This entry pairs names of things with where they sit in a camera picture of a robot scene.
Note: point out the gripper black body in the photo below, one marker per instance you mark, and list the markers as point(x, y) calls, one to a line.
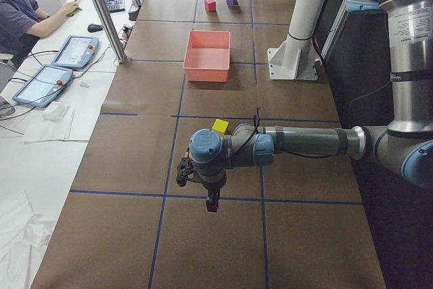
point(212, 190)

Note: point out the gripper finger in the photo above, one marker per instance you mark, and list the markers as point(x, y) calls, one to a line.
point(212, 202)

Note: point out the red foam block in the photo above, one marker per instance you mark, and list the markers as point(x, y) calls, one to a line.
point(210, 6)

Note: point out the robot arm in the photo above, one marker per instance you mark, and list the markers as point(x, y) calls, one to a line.
point(394, 130)

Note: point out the pink plastic bin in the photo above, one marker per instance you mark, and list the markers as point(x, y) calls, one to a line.
point(207, 56)

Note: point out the yellow foam block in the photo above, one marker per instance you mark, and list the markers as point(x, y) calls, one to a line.
point(220, 126)

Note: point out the orange power strip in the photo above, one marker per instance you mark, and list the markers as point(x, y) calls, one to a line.
point(126, 32)

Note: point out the black computer mouse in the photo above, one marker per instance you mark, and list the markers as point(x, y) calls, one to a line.
point(94, 28)

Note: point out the green clamp tool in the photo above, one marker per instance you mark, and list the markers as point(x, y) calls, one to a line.
point(75, 11)

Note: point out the upper teach pendant tablet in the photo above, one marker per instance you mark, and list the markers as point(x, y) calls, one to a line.
point(76, 52)

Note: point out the teach pendant tablet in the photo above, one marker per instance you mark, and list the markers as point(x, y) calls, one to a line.
point(43, 86)
point(76, 52)

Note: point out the clear plastic bag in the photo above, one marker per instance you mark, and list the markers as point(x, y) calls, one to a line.
point(55, 111)

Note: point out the white paper sheets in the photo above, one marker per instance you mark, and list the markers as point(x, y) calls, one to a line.
point(41, 126)

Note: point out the lower teach pendant tablet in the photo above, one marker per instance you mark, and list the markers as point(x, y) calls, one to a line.
point(43, 86)

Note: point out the crumpled white cloth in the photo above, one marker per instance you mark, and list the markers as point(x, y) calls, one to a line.
point(25, 236)

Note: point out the seated person in blue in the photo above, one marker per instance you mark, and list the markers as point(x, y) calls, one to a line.
point(23, 23)

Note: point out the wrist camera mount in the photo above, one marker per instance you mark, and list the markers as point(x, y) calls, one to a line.
point(186, 172)

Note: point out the white camera post base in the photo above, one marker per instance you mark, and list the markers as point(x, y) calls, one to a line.
point(294, 59)

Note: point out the aluminium frame post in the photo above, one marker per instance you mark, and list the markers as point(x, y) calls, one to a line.
point(110, 30)

